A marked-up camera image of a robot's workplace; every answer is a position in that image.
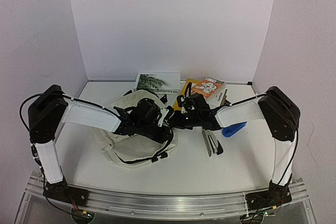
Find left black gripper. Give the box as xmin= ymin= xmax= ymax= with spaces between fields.
xmin=136 ymin=120 xmax=173 ymax=145

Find orange cover paperback book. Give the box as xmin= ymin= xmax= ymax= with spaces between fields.
xmin=191 ymin=77 xmax=226 ymax=99

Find cream canvas backpack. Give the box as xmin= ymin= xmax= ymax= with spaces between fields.
xmin=91 ymin=90 xmax=178 ymax=168

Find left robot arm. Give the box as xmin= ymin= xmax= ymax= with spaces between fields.
xmin=19 ymin=84 xmax=174 ymax=200

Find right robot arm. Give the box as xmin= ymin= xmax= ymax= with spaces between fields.
xmin=167 ymin=86 xmax=301 ymax=188

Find yellow flat book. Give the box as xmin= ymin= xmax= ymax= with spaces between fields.
xmin=172 ymin=79 xmax=200 ymax=111

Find white Decorate book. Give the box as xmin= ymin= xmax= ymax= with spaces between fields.
xmin=208 ymin=89 xmax=227 ymax=107

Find silver black stapler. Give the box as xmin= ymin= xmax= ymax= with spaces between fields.
xmin=202 ymin=129 xmax=224 ymax=157

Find blue pencil case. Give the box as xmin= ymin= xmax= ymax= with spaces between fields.
xmin=222 ymin=122 xmax=247 ymax=138

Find white palm leaf book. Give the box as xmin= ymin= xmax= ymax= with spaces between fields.
xmin=134 ymin=72 xmax=181 ymax=94

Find aluminium front rail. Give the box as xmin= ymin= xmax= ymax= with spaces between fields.
xmin=25 ymin=170 xmax=312 ymax=221

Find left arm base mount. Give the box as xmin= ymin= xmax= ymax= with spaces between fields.
xmin=43 ymin=178 xmax=89 ymax=208

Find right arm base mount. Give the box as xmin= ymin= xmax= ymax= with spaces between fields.
xmin=245 ymin=180 xmax=292 ymax=210

